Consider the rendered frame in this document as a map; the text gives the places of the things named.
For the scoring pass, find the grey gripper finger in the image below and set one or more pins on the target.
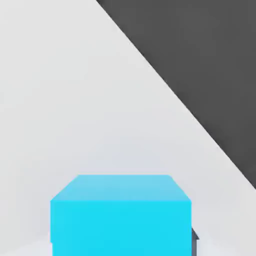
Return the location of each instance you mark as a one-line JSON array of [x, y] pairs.
[[194, 243]]

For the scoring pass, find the small cyan cube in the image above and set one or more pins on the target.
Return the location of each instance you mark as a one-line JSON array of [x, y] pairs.
[[121, 220]]

